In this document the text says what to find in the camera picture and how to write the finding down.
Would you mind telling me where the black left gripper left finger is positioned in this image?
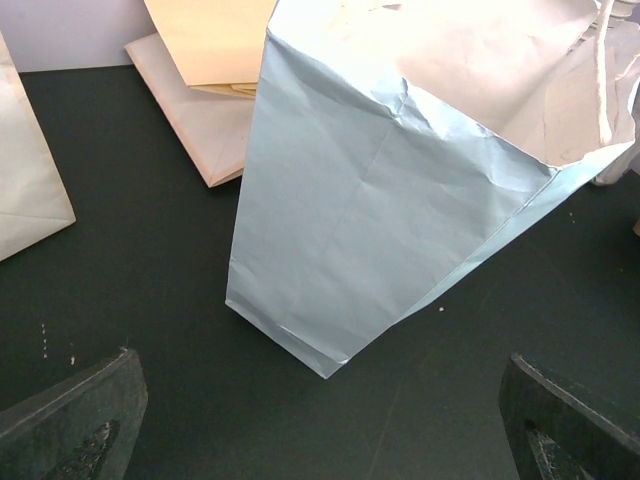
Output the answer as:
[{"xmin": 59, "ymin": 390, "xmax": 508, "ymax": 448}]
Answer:
[{"xmin": 1, "ymin": 349, "xmax": 148, "ymax": 479}]

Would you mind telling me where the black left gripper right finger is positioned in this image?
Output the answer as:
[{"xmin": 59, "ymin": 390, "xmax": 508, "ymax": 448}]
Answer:
[{"xmin": 498, "ymin": 353, "xmax": 639, "ymax": 479}]

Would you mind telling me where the light blue paper bag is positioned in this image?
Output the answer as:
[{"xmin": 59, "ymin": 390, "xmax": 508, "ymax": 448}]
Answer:
[{"xmin": 226, "ymin": 1, "xmax": 639, "ymax": 378}]

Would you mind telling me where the pink cream paper bag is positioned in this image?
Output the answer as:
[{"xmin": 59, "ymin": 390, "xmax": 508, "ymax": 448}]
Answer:
[{"xmin": 1, "ymin": 42, "xmax": 76, "ymax": 260}]

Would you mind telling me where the flat tan paper bag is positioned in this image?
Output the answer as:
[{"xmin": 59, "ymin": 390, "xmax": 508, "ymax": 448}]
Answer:
[{"xmin": 144, "ymin": 0, "xmax": 276, "ymax": 98}]

